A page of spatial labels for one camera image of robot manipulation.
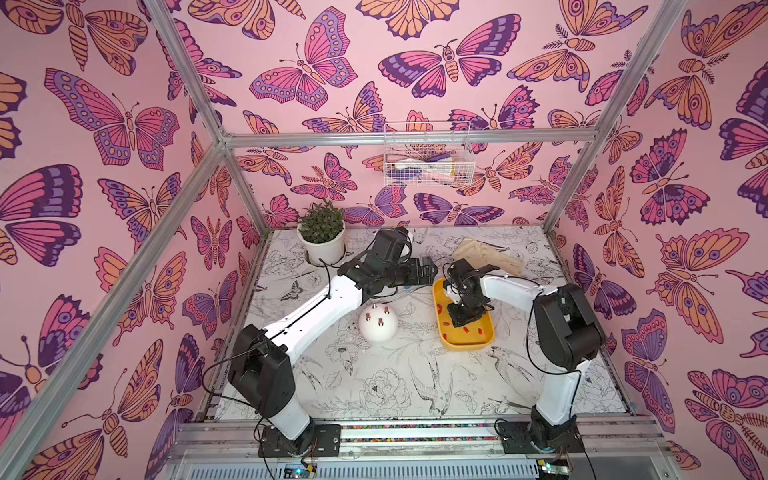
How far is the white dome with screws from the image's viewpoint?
0.86 m

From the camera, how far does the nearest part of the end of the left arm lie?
1.89ft

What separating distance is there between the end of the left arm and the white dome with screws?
0.58ft
